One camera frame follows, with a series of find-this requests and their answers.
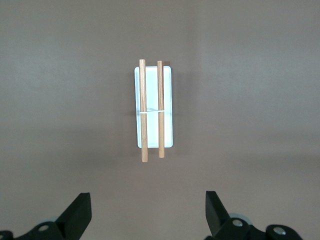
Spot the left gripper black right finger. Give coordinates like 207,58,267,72
204,190,304,240

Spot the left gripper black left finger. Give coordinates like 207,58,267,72
0,191,93,240

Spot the white rack with wooden rods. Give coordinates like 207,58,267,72
133,58,174,163

